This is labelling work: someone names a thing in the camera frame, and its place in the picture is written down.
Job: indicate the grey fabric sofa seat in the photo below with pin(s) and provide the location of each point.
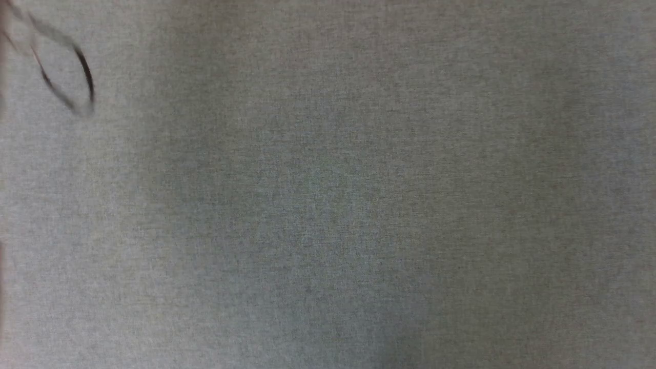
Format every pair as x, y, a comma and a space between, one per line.
348, 205

